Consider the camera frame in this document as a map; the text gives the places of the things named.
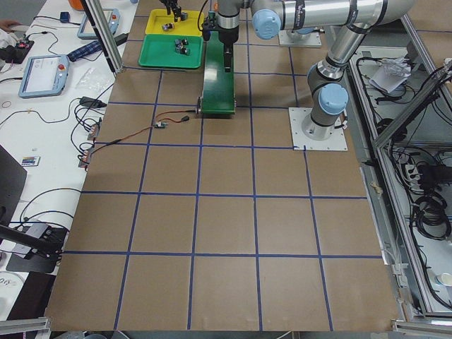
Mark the black power adapter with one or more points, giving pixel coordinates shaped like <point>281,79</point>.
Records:
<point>92,102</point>

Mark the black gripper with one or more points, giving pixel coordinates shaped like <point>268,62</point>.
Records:
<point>174,8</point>
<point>227,35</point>

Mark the aluminium frame post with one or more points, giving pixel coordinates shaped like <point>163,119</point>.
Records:
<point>95,14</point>

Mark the green plastic tray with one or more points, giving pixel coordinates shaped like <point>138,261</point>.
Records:
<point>159,51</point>

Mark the yellow plastic tray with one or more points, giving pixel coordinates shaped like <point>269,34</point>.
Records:
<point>158,17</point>

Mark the small green circuit board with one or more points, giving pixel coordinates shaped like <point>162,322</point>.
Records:
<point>160,125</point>

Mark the green conveyor belt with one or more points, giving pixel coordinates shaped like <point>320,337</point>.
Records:
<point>218,96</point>

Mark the green push button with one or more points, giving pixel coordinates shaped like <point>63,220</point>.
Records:
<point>178,44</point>
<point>184,47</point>

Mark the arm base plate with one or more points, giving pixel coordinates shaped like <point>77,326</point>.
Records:
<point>306,135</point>
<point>294,39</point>

